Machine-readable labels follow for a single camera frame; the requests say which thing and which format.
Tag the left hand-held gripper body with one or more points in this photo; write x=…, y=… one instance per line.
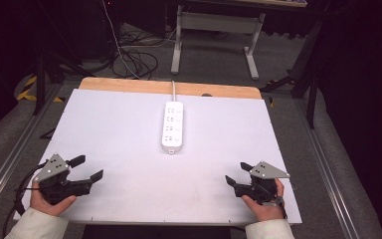
x=51, y=169

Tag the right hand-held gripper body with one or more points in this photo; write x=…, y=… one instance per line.
x=263, y=171

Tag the person's left hand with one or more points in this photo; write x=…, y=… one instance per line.
x=51, y=209

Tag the person's right hand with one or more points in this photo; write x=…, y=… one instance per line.
x=268, y=210

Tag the white table cover sheet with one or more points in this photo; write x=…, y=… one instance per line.
x=129, y=149

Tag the white power strip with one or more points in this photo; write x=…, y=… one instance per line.
x=172, y=127

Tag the black tripod stand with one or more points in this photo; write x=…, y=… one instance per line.
x=40, y=76

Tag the black metal stand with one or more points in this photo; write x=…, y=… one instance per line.
x=306, y=76

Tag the aluminium floor rail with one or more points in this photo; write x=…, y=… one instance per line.
x=13, y=156
x=325, y=166

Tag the white metal desk frame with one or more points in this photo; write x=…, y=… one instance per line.
x=219, y=21

